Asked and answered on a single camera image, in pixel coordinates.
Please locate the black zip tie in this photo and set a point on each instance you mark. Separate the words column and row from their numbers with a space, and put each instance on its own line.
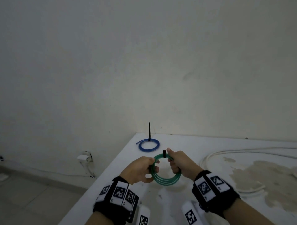
column 149, row 129
column 164, row 153

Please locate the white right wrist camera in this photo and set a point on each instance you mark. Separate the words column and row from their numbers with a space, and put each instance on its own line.
column 190, row 215

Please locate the person's right hand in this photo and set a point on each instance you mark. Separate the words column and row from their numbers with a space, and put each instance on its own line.
column 185, row 164

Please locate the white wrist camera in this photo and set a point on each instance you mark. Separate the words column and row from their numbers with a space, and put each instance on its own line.
column 190, row 215
column 143, row 215

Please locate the black right wristband with markers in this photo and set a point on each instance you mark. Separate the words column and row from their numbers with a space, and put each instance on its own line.
column 215, row 201

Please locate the person's left forearm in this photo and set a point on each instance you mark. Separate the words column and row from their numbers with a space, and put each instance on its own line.
column 97, row 220

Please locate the person's left hand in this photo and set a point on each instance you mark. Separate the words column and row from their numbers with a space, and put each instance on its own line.
column 139, row 169

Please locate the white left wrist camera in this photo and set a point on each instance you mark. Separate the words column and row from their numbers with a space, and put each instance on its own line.
column 143, row 215

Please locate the black left wristband with markers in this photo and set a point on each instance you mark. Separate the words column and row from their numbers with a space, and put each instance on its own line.
column 104, row 206

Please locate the black wristband with markers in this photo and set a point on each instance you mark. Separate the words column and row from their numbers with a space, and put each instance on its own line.
column 215, row 201
column 104, row 206

